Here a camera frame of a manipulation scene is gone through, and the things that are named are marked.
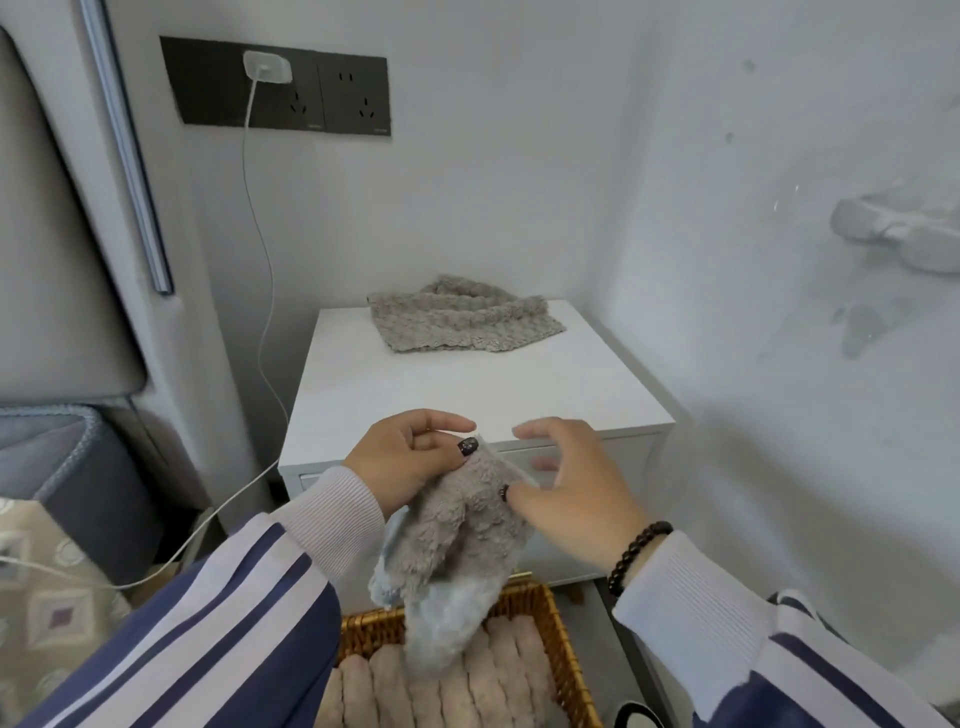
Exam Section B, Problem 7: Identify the person's right hand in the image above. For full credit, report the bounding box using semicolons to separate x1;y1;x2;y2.
500;417;654;575

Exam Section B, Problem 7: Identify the person's left hand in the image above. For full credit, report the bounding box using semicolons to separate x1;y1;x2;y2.
343;408;480;520

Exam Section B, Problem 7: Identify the single grey towel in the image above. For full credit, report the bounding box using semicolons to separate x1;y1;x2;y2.
365;274;569;355
367;431;541;680

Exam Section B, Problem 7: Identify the orange wicker basket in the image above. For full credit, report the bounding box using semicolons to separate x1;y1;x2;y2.
329;578;605;728

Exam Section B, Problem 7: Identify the person's right forearm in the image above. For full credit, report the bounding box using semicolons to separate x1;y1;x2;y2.
611;532;954;728

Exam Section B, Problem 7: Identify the person's left forearm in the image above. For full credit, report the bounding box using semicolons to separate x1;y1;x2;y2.
14;464;388;728

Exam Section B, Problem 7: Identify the white nightstand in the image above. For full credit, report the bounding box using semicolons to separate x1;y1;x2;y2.
277;299;680;590

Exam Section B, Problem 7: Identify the light wooden board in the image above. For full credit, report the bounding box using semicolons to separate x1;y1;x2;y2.
123;562;189;610

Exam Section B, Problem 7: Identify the patterned beige bedspread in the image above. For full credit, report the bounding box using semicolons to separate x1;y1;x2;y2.
0;496;133;728

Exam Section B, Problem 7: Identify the grey padded headboard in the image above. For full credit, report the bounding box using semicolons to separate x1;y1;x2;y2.
0;26;149;410

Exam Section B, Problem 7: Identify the silver headboard trim strip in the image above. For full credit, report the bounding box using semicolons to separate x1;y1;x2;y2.
77;0;175;295

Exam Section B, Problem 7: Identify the white charger plug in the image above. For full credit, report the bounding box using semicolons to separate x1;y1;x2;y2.
241;48;294;84

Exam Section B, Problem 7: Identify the black bead bracelet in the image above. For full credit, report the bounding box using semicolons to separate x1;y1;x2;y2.
607;521;675;599

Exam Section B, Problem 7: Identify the narrow black wall socket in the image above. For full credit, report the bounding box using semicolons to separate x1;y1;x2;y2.
316;53;393;138

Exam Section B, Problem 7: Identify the white charging cable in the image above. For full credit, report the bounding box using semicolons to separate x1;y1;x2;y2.
0;78;292;594

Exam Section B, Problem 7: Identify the wide black wall socket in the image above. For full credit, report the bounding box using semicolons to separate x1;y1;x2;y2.
158;35;328;135

